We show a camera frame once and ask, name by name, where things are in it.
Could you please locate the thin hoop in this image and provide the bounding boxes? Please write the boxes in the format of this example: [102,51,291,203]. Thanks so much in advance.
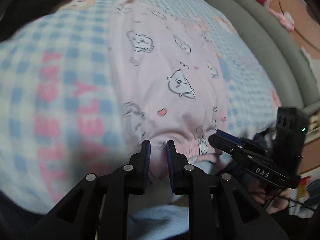
[277,0,320,54]

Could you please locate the white plush item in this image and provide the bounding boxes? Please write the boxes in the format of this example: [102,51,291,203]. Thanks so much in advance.
[300,46,313,60]

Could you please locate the blue checked printed blanket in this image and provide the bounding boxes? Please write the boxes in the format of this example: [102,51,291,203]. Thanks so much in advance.
[0,0,282,214]

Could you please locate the black garment with white stripes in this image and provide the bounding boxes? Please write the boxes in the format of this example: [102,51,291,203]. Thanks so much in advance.
[0,0,83,40]

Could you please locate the grey padded headboard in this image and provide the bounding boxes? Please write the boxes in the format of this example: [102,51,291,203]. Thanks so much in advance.
[202,0,320,120]

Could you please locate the pink printed pants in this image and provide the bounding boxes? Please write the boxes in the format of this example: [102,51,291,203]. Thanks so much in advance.
[107,0,228,180]

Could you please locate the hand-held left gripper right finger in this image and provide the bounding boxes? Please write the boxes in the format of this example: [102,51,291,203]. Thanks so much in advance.
[166,140,290,240]

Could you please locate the light blue fleece cloth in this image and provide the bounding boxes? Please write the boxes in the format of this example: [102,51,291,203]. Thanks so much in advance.
[130,160,218,240]

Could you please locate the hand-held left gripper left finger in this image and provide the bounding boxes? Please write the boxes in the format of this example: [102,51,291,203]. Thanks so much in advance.
[25,140,152,240]

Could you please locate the person's right hand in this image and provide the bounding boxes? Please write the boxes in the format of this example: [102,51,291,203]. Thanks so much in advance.
[252,189,292,214]

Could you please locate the pink plush toy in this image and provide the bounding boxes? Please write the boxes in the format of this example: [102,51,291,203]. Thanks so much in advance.
[269,7,295,29]

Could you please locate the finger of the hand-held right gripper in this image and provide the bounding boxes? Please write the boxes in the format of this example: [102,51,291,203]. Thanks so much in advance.
[215,129,272,157]
[208,134,253,170]

